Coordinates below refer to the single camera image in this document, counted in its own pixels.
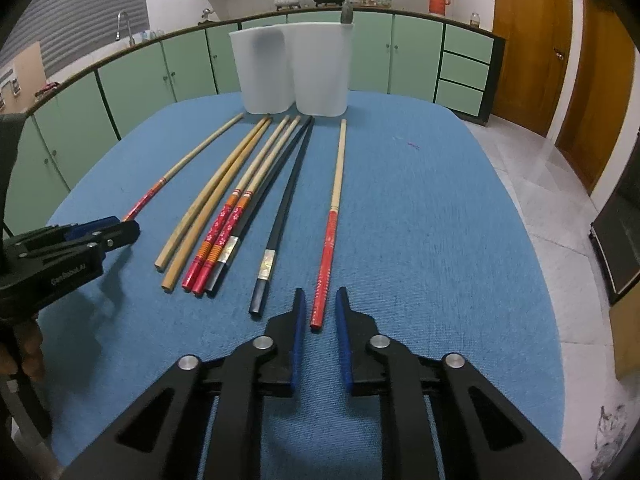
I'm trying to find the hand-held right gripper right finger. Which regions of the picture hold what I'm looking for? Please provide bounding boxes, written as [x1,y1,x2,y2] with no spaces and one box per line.
[335,286,583,480]

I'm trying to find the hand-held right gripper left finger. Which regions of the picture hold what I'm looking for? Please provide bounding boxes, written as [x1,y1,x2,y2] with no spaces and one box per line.
[60,287,307,480]

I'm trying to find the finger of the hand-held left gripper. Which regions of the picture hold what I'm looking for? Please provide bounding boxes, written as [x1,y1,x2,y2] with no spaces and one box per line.
[19,220,141,262]
[10,216,122,251]

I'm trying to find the black chopstick with silver band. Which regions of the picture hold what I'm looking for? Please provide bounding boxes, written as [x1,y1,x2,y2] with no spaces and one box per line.
[248,117,315,319]
[206,115,311,298]

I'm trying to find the red handle bamboo chopstick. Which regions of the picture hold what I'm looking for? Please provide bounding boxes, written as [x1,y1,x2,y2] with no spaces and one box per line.
[121,113,245,222]
[309,119,348,332]

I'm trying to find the white plastic chopstick holder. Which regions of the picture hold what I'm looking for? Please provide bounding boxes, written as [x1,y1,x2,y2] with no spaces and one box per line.
[228,26,295,115]
[282,22,351,117]

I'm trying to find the person's left hand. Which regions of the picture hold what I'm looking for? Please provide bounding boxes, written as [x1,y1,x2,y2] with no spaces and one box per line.
[0,319,47,382]

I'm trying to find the blue tablecloth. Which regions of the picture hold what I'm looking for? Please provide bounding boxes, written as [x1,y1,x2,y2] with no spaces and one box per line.
[30,90,568,480]

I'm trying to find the cardboard board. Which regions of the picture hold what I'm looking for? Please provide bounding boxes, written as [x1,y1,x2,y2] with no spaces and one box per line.
[0,42,46,113]

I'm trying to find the green kitchen base cabinets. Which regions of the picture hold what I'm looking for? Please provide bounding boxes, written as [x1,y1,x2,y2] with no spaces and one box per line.
[0,7,507,241]

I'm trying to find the metal sink faucet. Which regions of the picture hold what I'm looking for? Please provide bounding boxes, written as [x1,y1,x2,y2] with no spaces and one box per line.
[116,11,136,46]

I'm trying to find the grey window blind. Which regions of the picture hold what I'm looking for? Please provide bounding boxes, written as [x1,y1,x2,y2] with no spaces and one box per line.
[10,0,151,78]

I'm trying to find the tan cardboard box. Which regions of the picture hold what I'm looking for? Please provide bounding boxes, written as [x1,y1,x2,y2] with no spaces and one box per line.
[609,280,640,381]

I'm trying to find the black appliance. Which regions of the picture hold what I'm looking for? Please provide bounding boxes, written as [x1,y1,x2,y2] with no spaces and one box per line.
[590,160,640,306]

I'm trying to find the plain wooden door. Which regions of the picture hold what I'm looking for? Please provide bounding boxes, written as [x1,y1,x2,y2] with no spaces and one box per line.
[555,0,640,196]

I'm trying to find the wooden door with handle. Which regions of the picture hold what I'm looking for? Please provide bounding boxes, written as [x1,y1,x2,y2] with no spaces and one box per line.
[492,0,573,136]

